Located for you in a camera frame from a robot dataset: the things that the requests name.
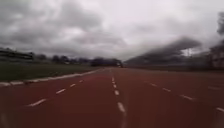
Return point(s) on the green grass field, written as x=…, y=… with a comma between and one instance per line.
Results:
x=33, y=70

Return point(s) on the pale concrete kerb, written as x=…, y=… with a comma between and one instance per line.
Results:
x=43, y=79

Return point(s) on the roofed grandstand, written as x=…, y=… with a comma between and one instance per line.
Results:
x=166, y=55

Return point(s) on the red running track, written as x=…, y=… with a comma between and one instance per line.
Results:
x=140, y=100

